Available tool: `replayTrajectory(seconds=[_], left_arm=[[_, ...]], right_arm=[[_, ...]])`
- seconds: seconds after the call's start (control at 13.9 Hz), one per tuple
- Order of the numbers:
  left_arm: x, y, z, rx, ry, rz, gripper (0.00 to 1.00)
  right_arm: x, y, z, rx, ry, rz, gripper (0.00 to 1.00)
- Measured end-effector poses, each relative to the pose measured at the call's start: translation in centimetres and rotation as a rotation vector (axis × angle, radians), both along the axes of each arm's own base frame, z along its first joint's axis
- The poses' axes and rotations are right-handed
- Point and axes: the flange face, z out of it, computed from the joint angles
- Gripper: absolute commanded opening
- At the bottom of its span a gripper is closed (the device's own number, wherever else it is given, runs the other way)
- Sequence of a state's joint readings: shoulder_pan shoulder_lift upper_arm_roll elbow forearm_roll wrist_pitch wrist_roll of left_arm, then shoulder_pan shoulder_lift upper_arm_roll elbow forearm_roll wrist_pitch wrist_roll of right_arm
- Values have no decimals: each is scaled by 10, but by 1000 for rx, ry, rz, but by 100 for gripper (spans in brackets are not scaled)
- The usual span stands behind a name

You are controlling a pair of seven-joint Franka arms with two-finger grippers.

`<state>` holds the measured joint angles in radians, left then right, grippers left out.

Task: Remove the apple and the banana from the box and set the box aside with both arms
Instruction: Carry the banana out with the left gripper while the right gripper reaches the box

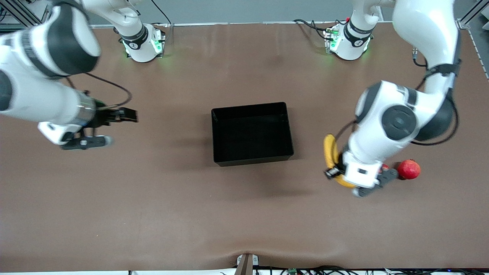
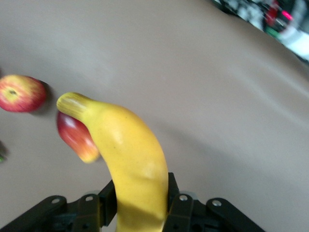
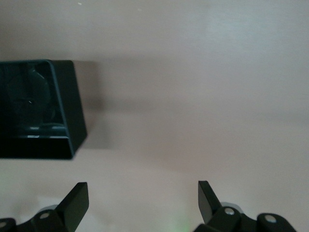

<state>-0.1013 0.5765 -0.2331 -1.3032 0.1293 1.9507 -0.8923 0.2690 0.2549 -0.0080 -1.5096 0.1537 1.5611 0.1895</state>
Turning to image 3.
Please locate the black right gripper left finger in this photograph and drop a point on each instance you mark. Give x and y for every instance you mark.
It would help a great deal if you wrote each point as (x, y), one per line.
(70, 207)

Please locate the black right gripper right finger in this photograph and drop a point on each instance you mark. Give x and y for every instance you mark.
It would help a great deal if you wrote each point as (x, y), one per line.
(217, 210)

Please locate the black rectangular plastic box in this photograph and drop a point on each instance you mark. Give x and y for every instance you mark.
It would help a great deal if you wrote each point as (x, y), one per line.
(70, 108)

